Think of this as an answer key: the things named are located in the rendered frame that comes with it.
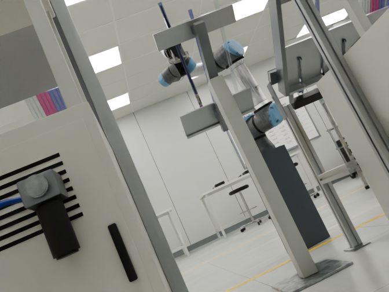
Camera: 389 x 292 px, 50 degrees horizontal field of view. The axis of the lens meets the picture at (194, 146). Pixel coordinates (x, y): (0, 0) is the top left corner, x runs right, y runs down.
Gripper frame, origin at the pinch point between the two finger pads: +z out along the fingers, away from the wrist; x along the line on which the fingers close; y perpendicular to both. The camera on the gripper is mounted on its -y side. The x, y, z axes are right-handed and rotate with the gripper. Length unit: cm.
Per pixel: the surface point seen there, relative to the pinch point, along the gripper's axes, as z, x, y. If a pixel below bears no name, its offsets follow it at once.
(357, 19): 65, 40, 1
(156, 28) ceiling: -418, 45, -25
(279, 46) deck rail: 15.9, 35.3, -9.2
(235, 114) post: 22.5, 6.9, -23.6
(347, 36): 8, 68, -21
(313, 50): 9, 51, -19
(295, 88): 9, 39, -31
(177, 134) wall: -634, 19, -253
